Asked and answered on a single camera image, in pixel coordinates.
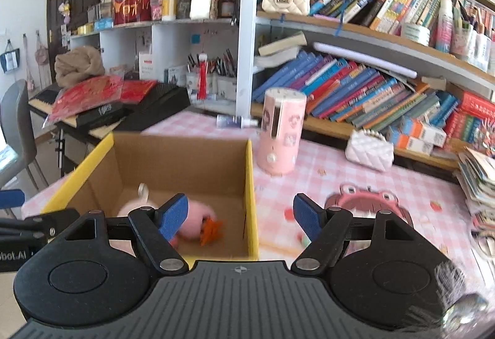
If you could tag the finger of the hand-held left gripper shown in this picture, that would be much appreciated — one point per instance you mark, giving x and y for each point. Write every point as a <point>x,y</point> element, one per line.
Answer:
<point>11,199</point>
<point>46,221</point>

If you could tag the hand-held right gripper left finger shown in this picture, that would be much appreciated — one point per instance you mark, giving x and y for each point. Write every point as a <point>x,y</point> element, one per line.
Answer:
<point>174,217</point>

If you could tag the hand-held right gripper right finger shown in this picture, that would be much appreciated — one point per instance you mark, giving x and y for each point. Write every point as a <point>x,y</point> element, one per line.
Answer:
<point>307,215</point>

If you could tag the pink plush toy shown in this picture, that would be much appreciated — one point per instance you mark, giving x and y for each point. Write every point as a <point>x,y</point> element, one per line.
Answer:
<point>197,217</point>

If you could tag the yellow cardboard box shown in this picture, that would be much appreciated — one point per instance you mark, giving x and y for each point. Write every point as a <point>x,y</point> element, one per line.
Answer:
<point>193,161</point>

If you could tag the pink printed tablecloth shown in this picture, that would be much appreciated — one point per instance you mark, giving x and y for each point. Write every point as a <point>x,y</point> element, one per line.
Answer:
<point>332,174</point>

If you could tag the pink frog-shaped mirror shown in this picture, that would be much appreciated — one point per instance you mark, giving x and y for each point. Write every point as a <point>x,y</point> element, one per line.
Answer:
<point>363,203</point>

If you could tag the pink cylindrical container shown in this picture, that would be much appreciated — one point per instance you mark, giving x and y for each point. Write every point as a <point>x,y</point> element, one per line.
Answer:
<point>282,145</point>

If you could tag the grey chair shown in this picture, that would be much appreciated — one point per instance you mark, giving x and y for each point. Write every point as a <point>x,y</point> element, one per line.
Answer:
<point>15,118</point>

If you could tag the small white quilted purse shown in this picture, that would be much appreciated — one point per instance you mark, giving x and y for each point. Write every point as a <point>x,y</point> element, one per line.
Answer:
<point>369,153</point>

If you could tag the clear plastic bottle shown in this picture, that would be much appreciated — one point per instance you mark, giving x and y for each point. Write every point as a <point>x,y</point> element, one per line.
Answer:
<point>232,121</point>

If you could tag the black electronic keyboard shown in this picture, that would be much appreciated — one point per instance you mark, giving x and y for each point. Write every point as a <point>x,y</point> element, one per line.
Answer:
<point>162,99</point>

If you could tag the orange and white carton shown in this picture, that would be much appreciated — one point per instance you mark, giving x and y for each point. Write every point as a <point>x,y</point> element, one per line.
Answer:
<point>425,132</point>
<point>412,145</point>

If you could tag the red paper decorations in plastic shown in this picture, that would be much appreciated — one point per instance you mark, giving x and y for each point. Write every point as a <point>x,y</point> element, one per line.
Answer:
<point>85,93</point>

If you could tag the leaning row of blue books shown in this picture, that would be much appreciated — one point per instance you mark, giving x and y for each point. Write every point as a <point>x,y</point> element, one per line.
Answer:
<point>340,87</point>

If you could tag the red packet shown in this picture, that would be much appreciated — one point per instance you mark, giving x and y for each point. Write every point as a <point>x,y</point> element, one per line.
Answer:
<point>137,89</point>

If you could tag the blue tote bag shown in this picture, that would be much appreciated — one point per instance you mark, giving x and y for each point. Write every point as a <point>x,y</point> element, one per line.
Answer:
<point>9,60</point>

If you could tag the red tassel ornament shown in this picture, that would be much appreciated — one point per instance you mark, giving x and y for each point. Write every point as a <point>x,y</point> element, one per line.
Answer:
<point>202,80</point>

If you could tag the white pen holders with pens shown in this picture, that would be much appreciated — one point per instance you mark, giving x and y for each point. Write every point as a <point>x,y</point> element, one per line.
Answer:
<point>224,85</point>

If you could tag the pink hanging bag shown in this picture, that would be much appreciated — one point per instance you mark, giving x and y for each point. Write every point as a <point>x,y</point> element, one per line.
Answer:
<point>41,53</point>

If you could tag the brown cloth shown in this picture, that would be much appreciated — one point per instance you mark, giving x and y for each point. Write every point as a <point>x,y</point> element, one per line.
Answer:
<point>77,64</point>

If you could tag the white card red header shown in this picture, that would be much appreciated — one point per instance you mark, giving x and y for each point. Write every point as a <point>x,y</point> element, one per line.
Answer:
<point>145,66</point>

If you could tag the long white tube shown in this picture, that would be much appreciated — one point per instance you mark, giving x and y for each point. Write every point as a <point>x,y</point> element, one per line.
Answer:
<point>363,58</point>

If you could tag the thick beige book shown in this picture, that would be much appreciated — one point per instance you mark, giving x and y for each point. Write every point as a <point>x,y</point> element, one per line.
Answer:
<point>282,45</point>

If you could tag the stack of paper booklets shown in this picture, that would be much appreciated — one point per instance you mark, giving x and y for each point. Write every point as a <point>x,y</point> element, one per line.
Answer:
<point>477,180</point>

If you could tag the wooden bookshelf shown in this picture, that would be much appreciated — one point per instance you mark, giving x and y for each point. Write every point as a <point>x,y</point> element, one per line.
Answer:
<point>245,53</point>

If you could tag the white shelf unit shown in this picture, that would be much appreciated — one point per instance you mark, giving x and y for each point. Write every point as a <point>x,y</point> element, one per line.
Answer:
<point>170,41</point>

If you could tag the thick red books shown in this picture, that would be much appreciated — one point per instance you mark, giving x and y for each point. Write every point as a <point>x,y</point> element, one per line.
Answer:
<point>470,118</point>

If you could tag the white jar yellow label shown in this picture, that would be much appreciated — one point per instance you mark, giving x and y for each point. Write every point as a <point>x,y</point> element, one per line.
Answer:
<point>169,6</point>

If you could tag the white and green tape roll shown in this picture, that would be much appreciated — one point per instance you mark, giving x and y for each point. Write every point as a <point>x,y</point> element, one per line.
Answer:
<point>414,33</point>

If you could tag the white pastel spray bottle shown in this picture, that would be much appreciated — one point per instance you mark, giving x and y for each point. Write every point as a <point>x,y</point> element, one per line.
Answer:
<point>444,26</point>

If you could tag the pink stationery holder with pens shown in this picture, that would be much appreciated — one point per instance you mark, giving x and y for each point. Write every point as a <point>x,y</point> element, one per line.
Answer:
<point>470,41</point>

